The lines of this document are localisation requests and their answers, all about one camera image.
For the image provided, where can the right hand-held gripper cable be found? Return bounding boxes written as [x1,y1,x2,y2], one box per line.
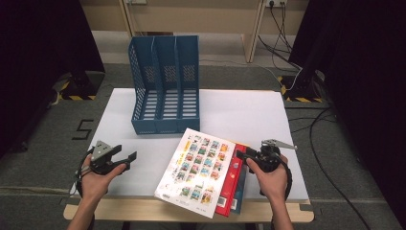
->
[259,155,293,197]

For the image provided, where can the black socket cables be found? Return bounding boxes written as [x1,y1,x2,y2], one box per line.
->
[258,2,303,71]

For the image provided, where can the red hardcover book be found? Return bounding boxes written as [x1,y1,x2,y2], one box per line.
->
[214,143,249,219]

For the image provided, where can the person's right hand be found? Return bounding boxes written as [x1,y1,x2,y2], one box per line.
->
[246,155,289,202]

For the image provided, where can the dark blue illustrated paperback book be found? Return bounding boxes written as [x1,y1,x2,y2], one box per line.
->
[229,163,249,215]

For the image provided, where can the hand-held gripper cable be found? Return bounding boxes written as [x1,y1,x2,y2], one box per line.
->
[69,148,96,199]
[259,155,293,197]

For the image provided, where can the person's left hand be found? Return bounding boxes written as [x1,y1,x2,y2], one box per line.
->
[79,156,127,201]

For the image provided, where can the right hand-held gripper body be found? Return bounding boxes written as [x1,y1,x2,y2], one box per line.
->
[253,138,298,173]

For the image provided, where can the light wooden table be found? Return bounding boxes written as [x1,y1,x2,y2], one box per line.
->
[62,196,315,223]

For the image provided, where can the black curtain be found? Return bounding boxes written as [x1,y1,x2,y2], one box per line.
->
[0,0,106,159]
[288,0,406,221]

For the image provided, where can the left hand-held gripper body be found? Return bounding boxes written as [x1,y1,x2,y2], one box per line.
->
[89,140,118,175]

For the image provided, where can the beige wooden desk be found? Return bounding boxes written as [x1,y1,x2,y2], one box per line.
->
[79,0,309,64]

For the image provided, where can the white floor cable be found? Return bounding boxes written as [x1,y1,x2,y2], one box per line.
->
[199,57,304,92]

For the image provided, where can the white paperback book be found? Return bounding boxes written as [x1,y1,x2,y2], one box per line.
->
[153,127,237,219]

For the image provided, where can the hazard-striped stand base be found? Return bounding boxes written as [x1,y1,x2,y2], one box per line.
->
[52,70,106,102]
[277,68,325,104]

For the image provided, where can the left hand-held gripper cable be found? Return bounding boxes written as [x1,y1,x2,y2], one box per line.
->
[69,148,96,199]

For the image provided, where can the blue plastic file rack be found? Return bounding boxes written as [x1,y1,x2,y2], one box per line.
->
[127,34,201,135]

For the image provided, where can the black floor cable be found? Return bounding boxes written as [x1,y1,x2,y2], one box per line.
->
[284,106,372,230]

